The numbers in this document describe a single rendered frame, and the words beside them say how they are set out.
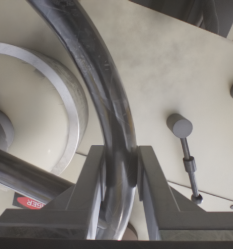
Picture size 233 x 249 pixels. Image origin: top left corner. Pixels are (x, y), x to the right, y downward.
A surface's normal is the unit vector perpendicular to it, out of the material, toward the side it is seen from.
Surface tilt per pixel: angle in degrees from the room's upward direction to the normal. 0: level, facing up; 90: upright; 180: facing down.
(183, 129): 90
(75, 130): 90
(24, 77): 118
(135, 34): 90
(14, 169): 139
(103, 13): 90
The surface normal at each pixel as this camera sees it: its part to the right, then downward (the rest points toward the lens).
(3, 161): 0.10, -0.66
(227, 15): -0.02, 0.27
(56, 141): 0.46, 0.36
